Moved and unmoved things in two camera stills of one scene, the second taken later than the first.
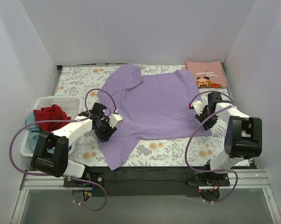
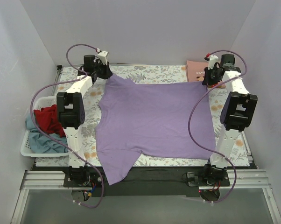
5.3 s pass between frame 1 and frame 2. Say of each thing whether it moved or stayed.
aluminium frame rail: stayed
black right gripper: moved
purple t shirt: moved
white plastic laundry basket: stayed
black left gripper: moved
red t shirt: stayed
